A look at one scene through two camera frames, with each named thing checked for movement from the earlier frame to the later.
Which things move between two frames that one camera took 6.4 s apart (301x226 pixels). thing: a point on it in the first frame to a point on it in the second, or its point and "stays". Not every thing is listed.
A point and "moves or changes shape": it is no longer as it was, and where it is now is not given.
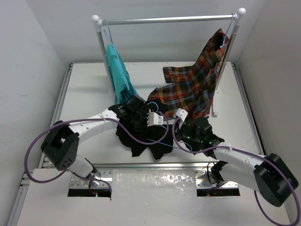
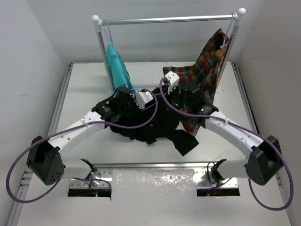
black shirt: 158,140 moves or changes shape
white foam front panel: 140,197 stays
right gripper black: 179,132 to 169,96
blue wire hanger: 162,126 to 154,95
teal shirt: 122,86 stays
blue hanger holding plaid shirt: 233,16 stays
